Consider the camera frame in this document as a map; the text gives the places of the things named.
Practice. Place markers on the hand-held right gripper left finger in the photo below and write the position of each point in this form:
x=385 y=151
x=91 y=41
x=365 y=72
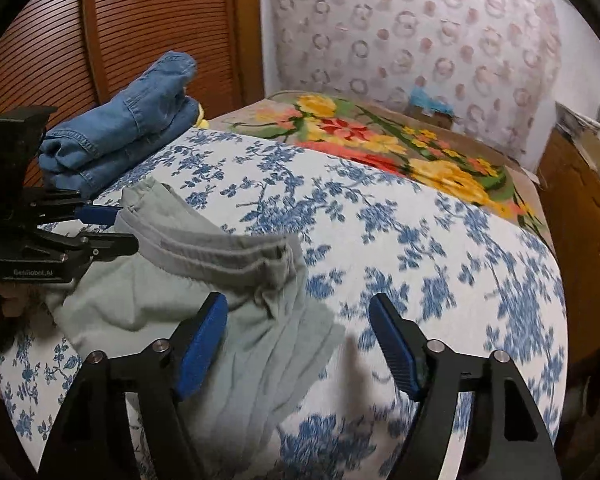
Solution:
x=202 y=350

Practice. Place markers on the grey pants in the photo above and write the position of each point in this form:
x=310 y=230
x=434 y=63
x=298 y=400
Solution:
x=240 y=330

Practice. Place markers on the small cardboard box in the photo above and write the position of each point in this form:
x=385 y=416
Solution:
x=432 y=117

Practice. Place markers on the wooden sideboard cabinet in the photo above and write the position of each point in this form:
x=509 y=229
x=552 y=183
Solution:
x=580 y=260

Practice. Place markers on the colourful flower blanket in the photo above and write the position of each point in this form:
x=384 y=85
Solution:
x=380 y=145

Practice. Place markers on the wooden louvred wardrobe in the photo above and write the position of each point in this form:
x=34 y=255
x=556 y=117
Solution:
x=145 y=25

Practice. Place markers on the folded blue jeans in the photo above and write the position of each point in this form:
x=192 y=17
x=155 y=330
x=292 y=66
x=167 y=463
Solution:
x=130 y=120

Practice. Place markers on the blue floral bed sheet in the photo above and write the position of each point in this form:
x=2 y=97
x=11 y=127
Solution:
x=430 y=280

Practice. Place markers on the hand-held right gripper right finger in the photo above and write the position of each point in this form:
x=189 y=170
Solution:
x=395 y=350

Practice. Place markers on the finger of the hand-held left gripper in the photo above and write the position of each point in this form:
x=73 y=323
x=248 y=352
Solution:
x=97 y=214
x=110 y=246

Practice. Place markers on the stack of newspapers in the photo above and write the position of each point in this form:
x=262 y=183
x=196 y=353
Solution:
x=577 y=117

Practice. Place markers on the yellow cloth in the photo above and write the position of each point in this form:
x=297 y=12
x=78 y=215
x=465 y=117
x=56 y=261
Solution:
x=203 y=116

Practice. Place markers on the person's left hand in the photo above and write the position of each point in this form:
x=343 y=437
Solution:
x=17 y=297

